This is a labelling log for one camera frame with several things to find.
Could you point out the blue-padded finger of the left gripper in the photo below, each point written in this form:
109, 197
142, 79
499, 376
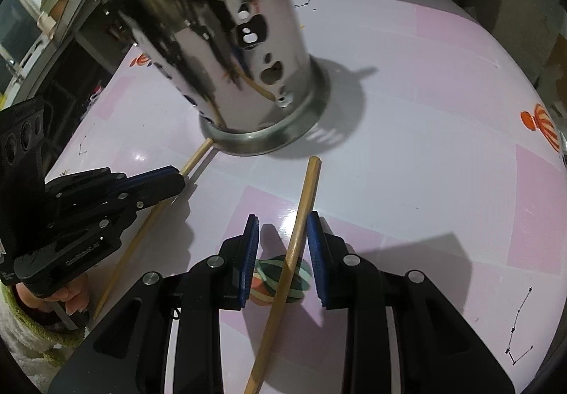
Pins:
149, 188

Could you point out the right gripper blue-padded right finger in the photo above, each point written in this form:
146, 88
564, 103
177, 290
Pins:
343, 280

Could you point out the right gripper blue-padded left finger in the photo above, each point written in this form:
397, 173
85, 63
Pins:
223, 281

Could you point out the wooden chopstick two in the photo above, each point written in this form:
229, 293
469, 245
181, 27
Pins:
145, 228

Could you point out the wooden chopstick one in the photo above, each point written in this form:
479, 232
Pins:
293, 253

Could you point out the kitchen window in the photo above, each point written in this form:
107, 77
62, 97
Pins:
19, 31

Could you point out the person's left hand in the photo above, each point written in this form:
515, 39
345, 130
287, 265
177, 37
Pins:
75, 296

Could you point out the fluffy green-cuffed left sleeve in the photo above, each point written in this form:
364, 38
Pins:
37, 344

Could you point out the shiny steel utensil holder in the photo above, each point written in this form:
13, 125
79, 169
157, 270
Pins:
242, 63

